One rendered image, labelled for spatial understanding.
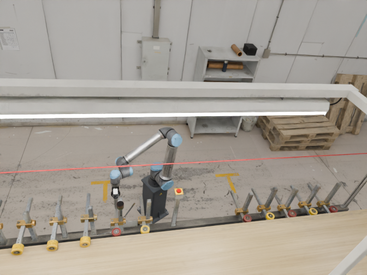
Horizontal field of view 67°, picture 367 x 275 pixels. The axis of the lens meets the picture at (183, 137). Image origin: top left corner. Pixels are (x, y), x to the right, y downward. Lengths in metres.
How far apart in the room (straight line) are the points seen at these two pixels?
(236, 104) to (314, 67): 4.34
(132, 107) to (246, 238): 1.80
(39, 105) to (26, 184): 3.04
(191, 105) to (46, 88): 0.68
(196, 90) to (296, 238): 1.97
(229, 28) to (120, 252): 3.57
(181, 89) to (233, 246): 1.69
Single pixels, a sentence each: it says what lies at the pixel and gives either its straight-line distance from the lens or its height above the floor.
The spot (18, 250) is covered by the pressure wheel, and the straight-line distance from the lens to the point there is 2.62.
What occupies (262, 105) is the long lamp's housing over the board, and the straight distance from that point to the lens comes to 1.59.
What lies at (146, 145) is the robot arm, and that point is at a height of 1.30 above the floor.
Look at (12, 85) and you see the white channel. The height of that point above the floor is 2.46.
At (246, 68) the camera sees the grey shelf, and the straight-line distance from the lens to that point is 4.91.
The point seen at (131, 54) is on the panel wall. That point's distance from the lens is 4.53.
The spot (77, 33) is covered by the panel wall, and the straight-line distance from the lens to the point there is 4.46.
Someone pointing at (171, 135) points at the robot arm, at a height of 1.43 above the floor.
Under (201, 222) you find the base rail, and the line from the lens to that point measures 2.97.
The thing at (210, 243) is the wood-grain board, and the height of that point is 0.90.
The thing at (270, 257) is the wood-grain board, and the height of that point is 0.90.
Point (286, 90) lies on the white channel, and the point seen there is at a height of 2.46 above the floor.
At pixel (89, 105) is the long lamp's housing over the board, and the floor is 2.37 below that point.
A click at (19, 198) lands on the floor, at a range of 4.25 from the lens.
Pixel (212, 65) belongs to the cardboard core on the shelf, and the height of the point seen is 1.31.
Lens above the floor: 3.12
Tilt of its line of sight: 39 degrees down
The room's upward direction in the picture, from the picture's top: 9 degrees clockwise
